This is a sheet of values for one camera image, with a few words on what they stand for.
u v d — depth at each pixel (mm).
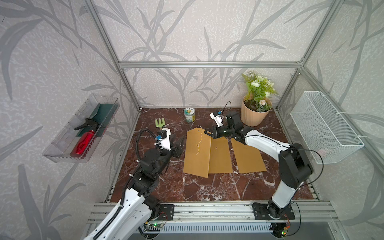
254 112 949
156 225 706
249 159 894
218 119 785
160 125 1085
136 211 596
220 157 956
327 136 599
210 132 823
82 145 597
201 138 845
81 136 617
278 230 718
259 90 912
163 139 577
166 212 727
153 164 559
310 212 756
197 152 848
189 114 1070
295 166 468
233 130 693
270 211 655
